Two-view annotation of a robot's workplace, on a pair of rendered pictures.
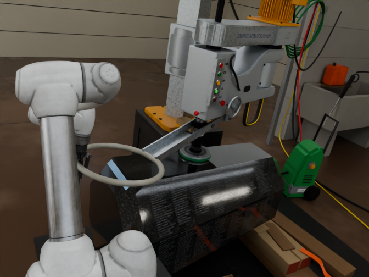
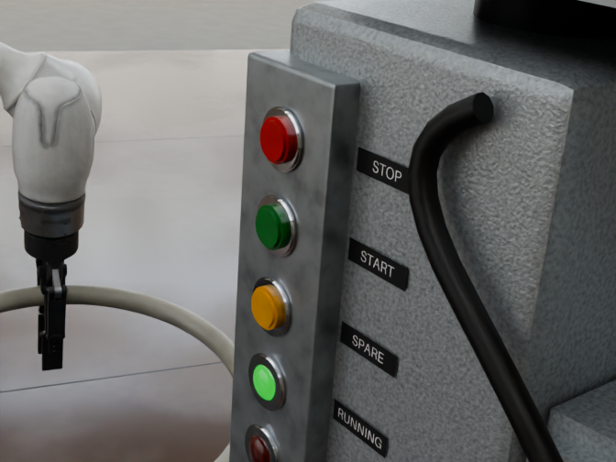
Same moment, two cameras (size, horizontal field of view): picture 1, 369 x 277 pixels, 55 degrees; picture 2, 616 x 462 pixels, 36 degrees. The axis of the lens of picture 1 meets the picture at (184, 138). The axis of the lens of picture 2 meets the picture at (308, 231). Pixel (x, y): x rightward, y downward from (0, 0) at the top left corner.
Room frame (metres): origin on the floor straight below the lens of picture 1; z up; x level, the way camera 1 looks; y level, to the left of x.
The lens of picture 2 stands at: (2.16, -0.62, 1.62)
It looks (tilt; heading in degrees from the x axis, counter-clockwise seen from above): 22 degrees down; 102
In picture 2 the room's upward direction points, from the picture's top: 4 degrees clockwise
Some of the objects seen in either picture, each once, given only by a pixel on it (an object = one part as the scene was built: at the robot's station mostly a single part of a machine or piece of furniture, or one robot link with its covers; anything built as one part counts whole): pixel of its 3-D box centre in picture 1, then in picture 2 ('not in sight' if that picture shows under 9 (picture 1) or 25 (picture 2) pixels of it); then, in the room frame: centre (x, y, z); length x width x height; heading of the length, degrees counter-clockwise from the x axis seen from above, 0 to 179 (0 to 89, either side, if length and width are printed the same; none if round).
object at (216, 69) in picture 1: (216, 82); (291, 301); (2.04, -0.13, 1.37); 0.08 x 0.03 x 0.28; 141
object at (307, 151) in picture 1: (306, 156); not in sight; (3.31, -1.26, 0.43); 0.35 x 0.35 x 0.87; 17
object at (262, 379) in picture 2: not in sight; (267, 381); (2.03, -0.14, 1.32); 0.02 x 0.01 x 0.02; 141
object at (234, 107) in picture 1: (229, 105); not in sight; (2.19, -0.25, 1.20); 0.15 x 0.10 x 0.15; 141
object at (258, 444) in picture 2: not in sight; (263, 451); (2.03, -0.14, 1.27); 0.02 x 0.01 x 0.02; 141
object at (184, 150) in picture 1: (195, 151); not in sight; (2.17, -0.09, 0.84); 0.21 x 0.21 x 0.01
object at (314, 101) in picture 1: (342, 117); not in sight; (4.87, -2.18, 0.43); 1.30 x 0.62 x 0.86; 126
